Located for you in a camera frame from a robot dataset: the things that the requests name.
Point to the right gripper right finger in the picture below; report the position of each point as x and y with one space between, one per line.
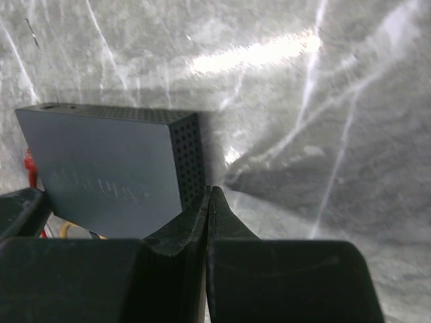
253 280

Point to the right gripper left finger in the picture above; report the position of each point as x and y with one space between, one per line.
156 279

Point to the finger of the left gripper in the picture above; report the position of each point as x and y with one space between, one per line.
23 213

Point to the black network switch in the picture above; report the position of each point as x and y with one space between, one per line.
118 172

